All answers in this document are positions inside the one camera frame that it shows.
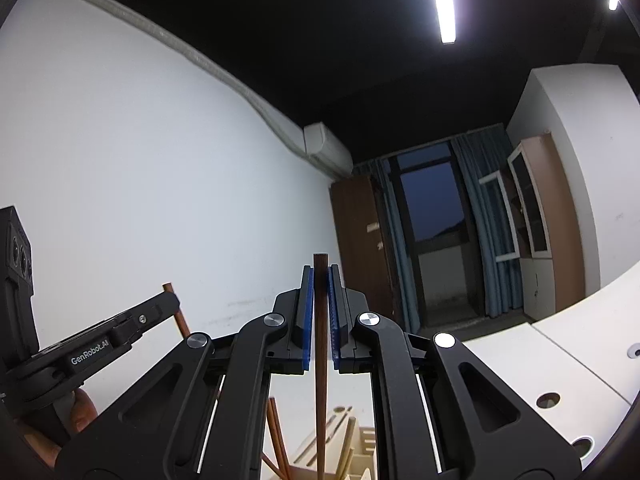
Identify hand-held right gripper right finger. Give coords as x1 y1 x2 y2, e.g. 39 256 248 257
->
326 264 584 480

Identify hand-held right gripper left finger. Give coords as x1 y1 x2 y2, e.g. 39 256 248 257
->
55 264 318 480

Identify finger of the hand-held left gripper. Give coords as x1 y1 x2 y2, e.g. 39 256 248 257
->
111 290 182 350

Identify cream plastic utensil holder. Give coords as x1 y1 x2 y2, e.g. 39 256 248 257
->
260 402 379 480

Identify light bamboo chopstick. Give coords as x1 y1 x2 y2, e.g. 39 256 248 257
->
334 415 357 480

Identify person's left hand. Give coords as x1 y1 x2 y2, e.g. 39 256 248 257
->
12 389 99 467

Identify blue curtain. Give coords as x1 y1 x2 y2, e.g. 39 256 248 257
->
369 156 422 334
451 124 527 319

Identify brown wooden wardrobe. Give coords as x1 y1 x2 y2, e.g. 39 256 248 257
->
329 174 402 327

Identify dark glass balcony door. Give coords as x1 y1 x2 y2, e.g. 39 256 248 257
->
389 141 482 327

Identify white open window sash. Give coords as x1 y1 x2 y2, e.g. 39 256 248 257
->
478 169 522 262

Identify brown glass-door cabinet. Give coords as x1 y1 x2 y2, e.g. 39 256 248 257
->
506 134 587 322

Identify white wall air conditioner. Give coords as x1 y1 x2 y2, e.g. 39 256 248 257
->
303 121 354 179

